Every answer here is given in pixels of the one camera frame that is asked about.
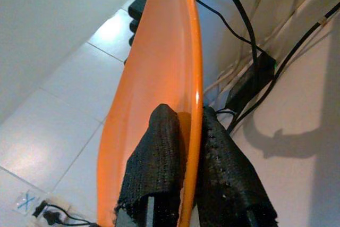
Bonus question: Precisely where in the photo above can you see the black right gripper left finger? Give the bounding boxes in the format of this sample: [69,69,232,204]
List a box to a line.
[113,103,190,227]

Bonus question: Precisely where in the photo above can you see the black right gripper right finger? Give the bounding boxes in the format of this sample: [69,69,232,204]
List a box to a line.
[197,106,279,227]

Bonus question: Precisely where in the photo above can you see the orange plastic plate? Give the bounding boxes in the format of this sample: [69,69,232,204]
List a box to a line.
[96,0,204,227]

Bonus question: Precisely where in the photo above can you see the black power adapter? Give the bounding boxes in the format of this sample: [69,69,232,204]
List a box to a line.
[225,51,277,111]

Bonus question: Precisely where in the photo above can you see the black block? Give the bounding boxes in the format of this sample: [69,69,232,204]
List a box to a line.
[123,0,152,65]

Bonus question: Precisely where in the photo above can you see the black plug with cable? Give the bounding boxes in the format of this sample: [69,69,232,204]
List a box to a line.
[31,200,98,226]

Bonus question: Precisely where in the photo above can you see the thin black cable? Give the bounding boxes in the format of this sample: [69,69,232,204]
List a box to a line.
[196,0,268,55]

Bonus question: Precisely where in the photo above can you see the thick black cable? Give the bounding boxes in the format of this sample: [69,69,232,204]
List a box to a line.
[219,0,259,63]
[227,3,340,133]

